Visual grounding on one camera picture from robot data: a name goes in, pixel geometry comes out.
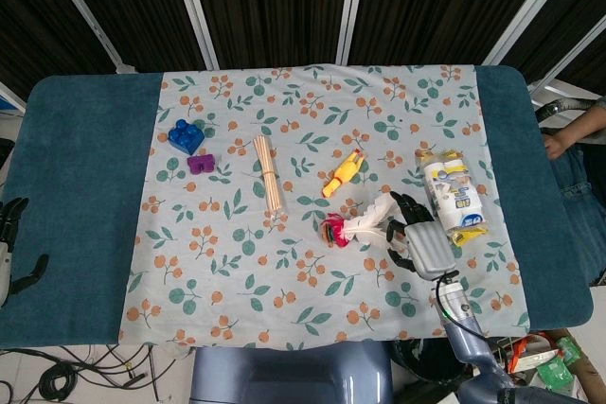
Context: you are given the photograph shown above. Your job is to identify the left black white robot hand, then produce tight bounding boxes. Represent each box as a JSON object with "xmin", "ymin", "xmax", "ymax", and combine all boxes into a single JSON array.
[{"xmin": 0, "ymin": 197, "xmax": 50, "ymax": 308}]

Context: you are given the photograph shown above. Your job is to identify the right black grey robot hand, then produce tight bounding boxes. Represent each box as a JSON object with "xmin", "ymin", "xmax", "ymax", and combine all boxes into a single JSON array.
[{"xmin": 385, "ymin": 190, "xmax": 460, "ymax": 281}]

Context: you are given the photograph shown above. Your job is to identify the white feather shuttlecock red base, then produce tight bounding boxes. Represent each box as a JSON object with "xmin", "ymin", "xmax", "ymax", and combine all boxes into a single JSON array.
[{"xmin": 319, "ymin": 193, "xmax": 403, "ymax": 250}]

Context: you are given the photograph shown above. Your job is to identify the person's bare forearm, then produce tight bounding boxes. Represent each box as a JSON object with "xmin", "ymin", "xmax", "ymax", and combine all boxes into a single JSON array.
[{"xmin": 543, "ymin": 104, "xmax": 606, "ymax": 160}]

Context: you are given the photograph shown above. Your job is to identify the plastic pack of white rolls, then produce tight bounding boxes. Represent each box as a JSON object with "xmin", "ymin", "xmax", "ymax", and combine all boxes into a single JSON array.
[{"xmin": 415, "ymin": 148, "xmax": 490, "ymax": 248}]

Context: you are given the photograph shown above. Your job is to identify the teal table cover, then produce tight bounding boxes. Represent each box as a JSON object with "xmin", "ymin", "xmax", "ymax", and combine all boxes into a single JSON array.
[{"xmin": 0, "ymin": 65, "xmax": 596, "ymax": 346}]

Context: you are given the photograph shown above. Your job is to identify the yellow rubber chicken toy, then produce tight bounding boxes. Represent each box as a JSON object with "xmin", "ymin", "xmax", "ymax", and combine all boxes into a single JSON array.
[{"xmin": 322, "ymin": 148, "xmax": 367, "ymax": 199}]

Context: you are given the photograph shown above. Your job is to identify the cardboard box with packets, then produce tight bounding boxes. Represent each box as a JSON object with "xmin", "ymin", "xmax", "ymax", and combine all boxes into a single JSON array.
[{"xmin": 505, "ymin": 327, "xmax": 598, "ymax": 396}]

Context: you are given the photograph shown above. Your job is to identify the floral leaf print cloth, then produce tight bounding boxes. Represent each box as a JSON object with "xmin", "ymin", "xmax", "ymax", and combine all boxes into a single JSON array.
[{"xmin": 116, "ymin": 62, "xmax": 531, "ymax": 353}]

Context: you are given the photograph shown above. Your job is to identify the bundle of wooden sticks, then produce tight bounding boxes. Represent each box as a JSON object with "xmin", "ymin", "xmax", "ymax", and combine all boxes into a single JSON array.
[{"xmin": 253, "ymin": 135, "xmax": 287, "ymax": 213}]

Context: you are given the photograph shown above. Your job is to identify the blue-grey robot torso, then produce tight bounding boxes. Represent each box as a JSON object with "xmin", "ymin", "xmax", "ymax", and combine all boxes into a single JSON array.
[{"xmin": 188, "ymin": 341, "xmax": 395, "ymax": 404}]

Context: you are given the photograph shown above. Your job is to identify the blue toy building block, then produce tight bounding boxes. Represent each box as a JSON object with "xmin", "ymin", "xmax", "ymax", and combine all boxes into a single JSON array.
[{"xmin": 169, "ymin": 119, "xmax": 206, "ymax": 156}]

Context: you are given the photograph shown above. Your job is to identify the purple toy building block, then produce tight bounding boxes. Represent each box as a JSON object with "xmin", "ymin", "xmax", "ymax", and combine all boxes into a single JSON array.
[{"xmin": 186, "ymin": 153, "xmax": 216, "ymax": 175}]

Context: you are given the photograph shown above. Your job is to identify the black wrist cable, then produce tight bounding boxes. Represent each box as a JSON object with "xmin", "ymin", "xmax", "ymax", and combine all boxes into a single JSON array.
[{"xmin": 434, "ymin": 270, "xmax": 503, "ymax": 370}]

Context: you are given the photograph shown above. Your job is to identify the black floor cables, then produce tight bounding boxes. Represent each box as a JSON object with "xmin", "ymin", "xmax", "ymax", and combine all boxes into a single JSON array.
[{"xmin": 0, "ymin": 344, "xmax": 177, "ymax": 404}]

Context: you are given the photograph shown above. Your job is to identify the white partition frame post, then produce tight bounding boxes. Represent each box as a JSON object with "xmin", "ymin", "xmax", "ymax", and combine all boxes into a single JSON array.
[
  {"xmin": 36, "ymin": 0, "xmax": 139, "ymax": 75},
  {"xmin": 481, "ymin": 0, "xmax": 575, "ymax": 67},
  {"xmin": 336, "ymin": 0, "xmax": 371, "ymax": 67},
  {"xmin": 165, "ymin": 0, "xmax": 222, "ymax": 72}
]

